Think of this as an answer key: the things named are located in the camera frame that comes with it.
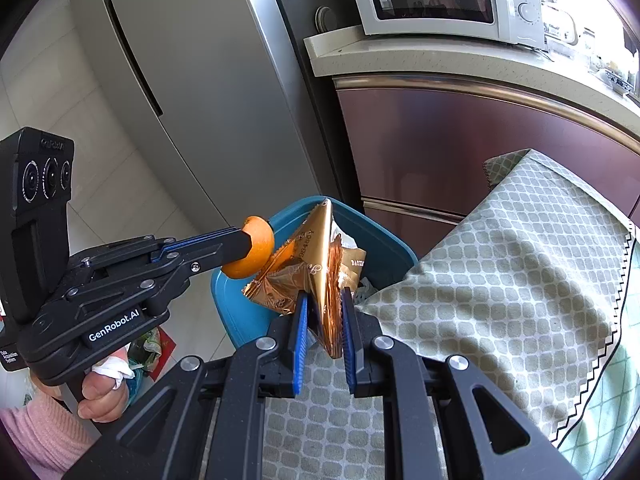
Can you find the white countertop appliance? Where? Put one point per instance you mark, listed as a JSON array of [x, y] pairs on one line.
[[560, 27]]

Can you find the green chequered tablecloth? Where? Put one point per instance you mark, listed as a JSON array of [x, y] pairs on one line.
[[500, 285]]

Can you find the person's left forearm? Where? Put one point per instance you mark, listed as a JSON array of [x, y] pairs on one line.
[[35, 435]]

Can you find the round plate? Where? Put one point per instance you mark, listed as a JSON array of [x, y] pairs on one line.
[[324, 20]]

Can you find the silver refrigerator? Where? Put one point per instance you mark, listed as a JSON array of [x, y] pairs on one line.
[[200, 85]]

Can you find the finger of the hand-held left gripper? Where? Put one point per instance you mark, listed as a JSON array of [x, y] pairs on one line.
[[220, 256], [210, 242]]

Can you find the mint green cloth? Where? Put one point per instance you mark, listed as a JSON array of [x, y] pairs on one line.
[[610, 385]]

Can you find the orange peel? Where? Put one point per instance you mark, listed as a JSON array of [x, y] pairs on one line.
[[255, 250]]

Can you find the brown snack wrapper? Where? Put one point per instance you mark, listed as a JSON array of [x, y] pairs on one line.
[[352, 270]]

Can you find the maroon kitchen counter cabinet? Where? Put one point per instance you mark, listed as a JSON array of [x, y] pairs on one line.
[[450, 160]]

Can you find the white finger bandage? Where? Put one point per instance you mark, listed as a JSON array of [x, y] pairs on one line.
[[112, 370]]

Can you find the teal plastic bin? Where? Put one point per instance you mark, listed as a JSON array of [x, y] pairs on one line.
[[235, 305]]

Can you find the gold foil wrapper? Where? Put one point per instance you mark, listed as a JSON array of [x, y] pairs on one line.
[[320, 260]]

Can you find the colourful plastic bag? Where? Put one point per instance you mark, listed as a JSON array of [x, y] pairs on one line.
[[150, 350]]

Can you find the blue patterned bowl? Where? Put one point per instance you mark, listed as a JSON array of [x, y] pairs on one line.
[[617, 82]]

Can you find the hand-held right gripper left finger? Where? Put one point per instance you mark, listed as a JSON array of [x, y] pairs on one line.
[[301, 345]]

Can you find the white microwave oven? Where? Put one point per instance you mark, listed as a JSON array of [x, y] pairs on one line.
[[502, 25]]

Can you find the person's left hand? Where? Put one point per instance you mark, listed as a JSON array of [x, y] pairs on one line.
[[105, 400]]

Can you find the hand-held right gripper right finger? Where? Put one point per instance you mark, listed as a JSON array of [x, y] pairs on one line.
[[349, 345]]

